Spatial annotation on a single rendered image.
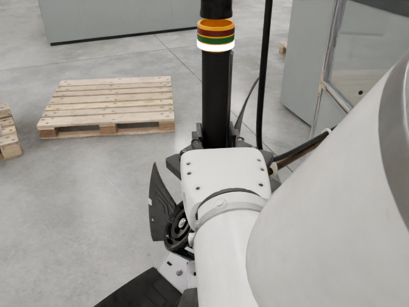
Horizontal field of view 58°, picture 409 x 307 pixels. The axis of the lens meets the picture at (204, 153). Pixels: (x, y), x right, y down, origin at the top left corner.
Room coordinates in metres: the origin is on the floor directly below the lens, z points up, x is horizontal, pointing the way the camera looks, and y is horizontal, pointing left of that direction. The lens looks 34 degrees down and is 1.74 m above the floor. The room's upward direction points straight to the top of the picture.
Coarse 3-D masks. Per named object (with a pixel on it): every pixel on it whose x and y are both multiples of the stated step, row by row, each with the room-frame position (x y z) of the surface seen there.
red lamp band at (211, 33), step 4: (232, 28) 0.42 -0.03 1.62; (200, 32) 0.42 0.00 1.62; (204, 32) 0.41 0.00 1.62; (208, 32) 0.41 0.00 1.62; (212, 32) 0.41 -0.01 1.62; (216, 32) 0.41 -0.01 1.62; (220, 32) 0.41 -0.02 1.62; (224, 32) 0.41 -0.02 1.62; (228, 32) 0.41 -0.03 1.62; (232, 32) 0.42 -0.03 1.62; (208, 36) 0.41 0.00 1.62; (212, 36) 0.41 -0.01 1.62; (216, 36) 0.41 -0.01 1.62; (220, 36) 0.41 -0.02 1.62; (224, 36) 0.41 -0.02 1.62
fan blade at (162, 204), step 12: (156, 168) 0.80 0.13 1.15; (156, 180) 0.77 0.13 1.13; (156, 192) 0.75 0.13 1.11; (168, 192) 0.68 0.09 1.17; (156, 204) 0.74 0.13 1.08; (168, 204) 0.67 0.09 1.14; (156, 216) 0.73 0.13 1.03; (168, 216) 0.67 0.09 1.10; (156, 228) 0.72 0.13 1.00; (156, 240) 0.72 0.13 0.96
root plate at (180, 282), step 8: (168, 256) 0.51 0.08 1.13; (176, 256) 0.51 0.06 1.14; (160, 264) 0.50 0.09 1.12; (168, 264) 0.50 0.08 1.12; (176, 264) 0.50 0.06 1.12; (184, 264) 0.50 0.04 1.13; (160, 272) 0.50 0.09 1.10; (168, 272) 0.49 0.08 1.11; (184, 272) 0.49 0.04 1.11; (168, 280) 0.48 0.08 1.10; (176, 280) 0.48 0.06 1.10; (184, 280) 0.48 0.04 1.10; (184, 288) 0.47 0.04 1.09
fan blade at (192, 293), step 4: (192, 288) 0.40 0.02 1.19; (196, 288) 0.39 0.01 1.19; (184, 292) 0.39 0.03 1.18; (188, 292) 0.39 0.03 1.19; (192, 292) 0.39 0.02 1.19; (196, 292) 0.39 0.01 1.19; (184, 296) 0.38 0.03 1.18; (188, 296) 0.38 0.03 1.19; (192, 296) 0.38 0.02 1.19; (196, 296) 0.38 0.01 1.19; (180, 300) 0.38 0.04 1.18; (184, 300) 0.38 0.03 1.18; (188, 300) 0.37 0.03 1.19; (192, 300) 0.37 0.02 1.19; (196, 300) 0.37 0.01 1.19; (180, 304) 0.37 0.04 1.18; (184, 304) 0.37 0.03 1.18; (188, 304) 0.37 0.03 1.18; (192, 304) 0.37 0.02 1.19; (196, 304) 0.37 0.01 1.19
